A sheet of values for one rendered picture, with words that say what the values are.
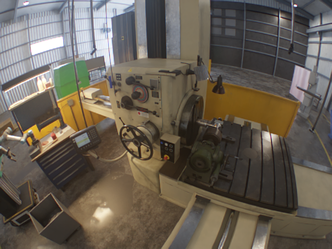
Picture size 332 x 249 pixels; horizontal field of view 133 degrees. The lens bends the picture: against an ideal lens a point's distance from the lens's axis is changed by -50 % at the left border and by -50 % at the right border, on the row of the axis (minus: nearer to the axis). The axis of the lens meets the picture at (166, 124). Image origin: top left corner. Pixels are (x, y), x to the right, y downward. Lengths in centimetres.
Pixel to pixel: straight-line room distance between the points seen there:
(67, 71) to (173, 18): 382
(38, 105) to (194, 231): 277
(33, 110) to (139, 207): 233
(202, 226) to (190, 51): 180
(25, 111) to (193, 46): 262
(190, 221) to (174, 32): 196
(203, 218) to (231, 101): 275
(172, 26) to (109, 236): 282
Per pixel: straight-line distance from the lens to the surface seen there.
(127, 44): 217
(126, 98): 138
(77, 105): 372
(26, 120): 274
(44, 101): 272
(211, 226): 149
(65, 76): 485
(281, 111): 370
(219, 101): 360
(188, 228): 142
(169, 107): 115
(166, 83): 108
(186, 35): 168
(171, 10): 179
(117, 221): 232
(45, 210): 253
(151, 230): 218
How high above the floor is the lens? 210
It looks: 33 degrees down
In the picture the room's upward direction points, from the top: 2 degrees counter-clockwise
